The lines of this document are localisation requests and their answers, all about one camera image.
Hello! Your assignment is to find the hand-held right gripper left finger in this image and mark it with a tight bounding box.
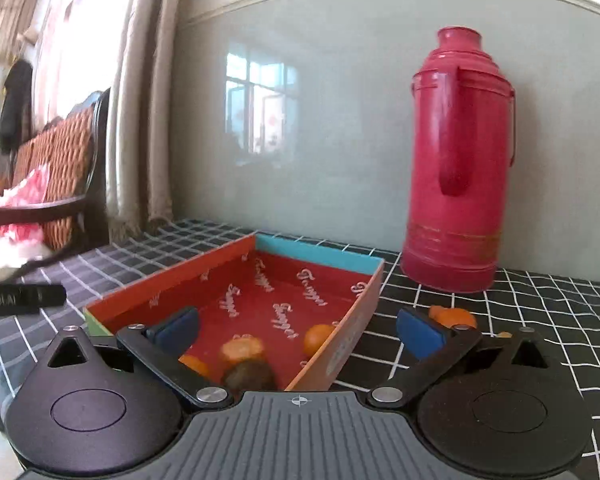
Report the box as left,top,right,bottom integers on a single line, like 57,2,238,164
46,306,233,407

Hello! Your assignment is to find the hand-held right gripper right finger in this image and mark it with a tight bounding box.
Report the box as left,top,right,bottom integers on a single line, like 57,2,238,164
367,307,554,408

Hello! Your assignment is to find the small tangerine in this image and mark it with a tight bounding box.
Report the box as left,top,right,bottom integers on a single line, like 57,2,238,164
179,354,211,377

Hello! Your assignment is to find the wrinkled orange-red fruit piece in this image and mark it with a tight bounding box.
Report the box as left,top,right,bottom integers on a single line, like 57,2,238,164
218,337,265,365

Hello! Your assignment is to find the dark brown round fruit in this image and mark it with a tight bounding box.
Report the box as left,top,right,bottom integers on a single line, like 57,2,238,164
223,358,278,392

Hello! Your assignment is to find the colourful cardboard box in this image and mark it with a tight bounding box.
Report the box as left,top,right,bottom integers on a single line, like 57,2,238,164
82,232,385,392

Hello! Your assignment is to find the pink white cloth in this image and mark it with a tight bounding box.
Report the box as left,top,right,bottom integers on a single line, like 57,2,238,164
0,164,51,281

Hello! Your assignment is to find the red thermos flask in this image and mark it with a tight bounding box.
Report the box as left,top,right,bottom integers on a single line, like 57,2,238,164
401,26,519,295

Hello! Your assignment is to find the dark wooden chair orange cushion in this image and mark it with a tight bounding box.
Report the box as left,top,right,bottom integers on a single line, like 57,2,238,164
0,87,112,281

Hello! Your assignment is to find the dark hanging garment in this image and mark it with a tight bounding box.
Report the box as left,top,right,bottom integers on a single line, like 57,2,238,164
0,59,34,153

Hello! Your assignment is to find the beige curtain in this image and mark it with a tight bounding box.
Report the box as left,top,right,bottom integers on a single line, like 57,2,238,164
105,0,182,242

